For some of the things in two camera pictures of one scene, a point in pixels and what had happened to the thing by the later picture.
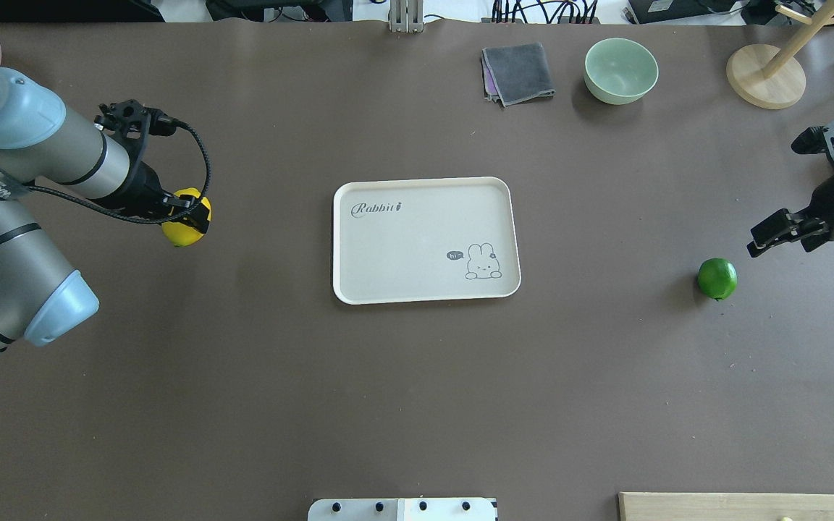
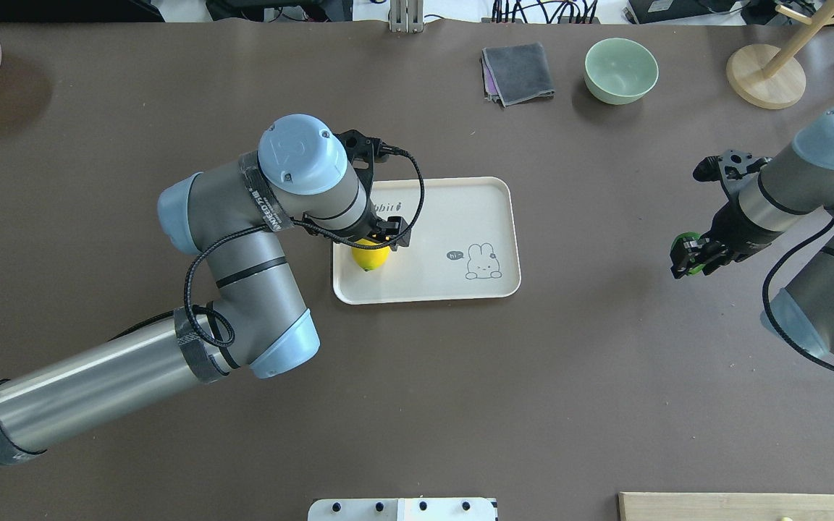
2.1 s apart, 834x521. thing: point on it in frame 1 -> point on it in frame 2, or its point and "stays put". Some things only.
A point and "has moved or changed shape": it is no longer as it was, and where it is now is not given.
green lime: (717, 278) -> (696, 269)
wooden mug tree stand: (774, 79) stays put
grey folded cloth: (521, 72) stays put
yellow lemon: (182, 236) has moved or changed shape
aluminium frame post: (406, 16) stays put
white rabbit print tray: (407, 240) stays put
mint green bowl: (617, 71) stays put
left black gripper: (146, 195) -> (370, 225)
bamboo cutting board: (736, 506) stays put
